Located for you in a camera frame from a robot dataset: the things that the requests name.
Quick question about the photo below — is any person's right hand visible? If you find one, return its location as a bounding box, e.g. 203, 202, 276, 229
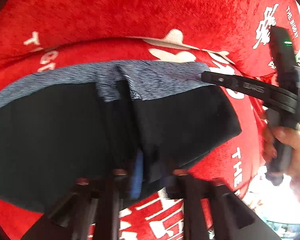
262, 125, 300, 179

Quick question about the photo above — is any black pants grey waistband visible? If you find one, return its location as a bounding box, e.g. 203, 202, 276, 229
0, 61, 241, 212

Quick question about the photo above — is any red printed bed blanket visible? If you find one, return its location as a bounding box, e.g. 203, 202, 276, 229
0, 0, 300, 239

